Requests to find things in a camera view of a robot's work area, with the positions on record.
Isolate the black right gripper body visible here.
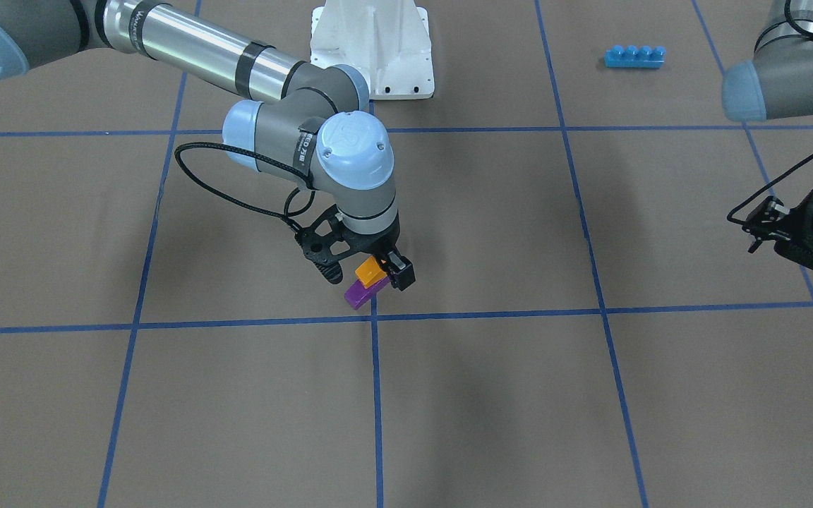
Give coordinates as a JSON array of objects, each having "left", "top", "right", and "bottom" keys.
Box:
[{"left": 294, "top": 205, "right": 400, "bottom": 285}]

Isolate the orange trapezoid block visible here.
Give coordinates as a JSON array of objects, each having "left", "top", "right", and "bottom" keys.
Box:
[{"left": 354, "top": 256, "right": 387, "bottom": 289}]

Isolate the purple trapezoid block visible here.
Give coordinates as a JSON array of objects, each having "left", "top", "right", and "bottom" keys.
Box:
[{"left": 343, "top": 277, "right": 390, "bottom": 310}]

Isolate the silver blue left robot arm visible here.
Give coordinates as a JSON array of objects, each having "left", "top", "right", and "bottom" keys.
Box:
[{"left": 722, "top": 1, "right": 813, "bottom": 271}]

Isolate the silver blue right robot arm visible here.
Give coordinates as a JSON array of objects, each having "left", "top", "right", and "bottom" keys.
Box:
[{"left": 0, "top": 1, "right": 416, "bottom": 291}]

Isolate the long blue brick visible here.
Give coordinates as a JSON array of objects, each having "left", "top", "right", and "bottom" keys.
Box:
[{"left": 603, "top": 45, "right": 667, "bottom": 68}]

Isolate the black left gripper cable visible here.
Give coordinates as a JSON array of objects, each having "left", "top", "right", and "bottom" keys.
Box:
[{"left": 727, "top": 116, "right": 813, "bottom": 228}]

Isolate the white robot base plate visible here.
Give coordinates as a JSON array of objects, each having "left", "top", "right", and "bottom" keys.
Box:
[{"left": 310, "top": 1, "right": 435, "bottom": 100}]

